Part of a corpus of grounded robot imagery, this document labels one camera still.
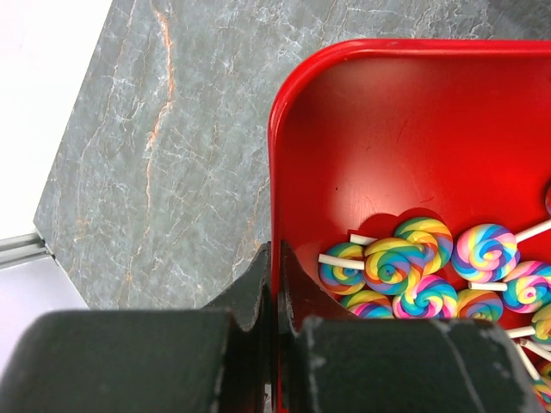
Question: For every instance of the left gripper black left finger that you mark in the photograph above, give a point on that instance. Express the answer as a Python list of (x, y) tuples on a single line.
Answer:
[(211, 359)]

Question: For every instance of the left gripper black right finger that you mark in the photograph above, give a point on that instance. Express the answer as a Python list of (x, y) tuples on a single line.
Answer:
[(332, 361)]

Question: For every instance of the red candy tray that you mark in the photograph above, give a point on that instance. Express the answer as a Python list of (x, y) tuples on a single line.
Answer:
[(366, 134)]

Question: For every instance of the aluminium frame rail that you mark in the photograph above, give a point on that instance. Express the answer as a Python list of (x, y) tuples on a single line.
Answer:
[(23, 248)]

